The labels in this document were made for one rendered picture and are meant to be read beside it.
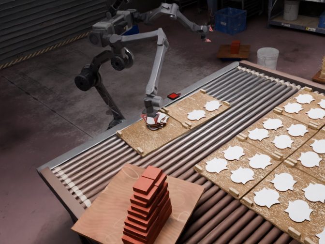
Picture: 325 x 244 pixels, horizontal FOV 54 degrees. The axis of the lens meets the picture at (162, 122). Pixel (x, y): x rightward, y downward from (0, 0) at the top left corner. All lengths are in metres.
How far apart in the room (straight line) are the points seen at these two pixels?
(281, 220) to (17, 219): 2.43
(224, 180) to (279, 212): 0.35
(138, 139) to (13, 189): 1.82
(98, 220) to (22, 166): 2.38
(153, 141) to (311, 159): 1.00
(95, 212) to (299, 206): 1.04
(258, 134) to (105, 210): 1.12
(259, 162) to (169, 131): 0.66
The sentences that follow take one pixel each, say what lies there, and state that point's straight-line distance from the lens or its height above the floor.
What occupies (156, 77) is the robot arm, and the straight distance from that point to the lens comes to 2.20.
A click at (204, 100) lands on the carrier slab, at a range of 2.59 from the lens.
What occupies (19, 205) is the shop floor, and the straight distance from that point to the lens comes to 3.49.
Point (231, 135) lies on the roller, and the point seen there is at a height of 0.92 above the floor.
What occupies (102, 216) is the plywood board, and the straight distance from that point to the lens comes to 1.68.
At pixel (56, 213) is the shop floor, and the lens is 3.25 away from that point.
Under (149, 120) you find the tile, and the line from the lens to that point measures 2.28.
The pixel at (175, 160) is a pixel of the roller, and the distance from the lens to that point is 2.07.
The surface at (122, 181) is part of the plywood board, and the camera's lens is 1.81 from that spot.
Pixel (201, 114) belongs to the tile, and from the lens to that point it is 2.39.
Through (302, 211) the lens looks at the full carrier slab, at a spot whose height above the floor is 0.95.
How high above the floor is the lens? 2.30
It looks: 35 degrees down
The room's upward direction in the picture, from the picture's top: 7 degrees counter-clockwise
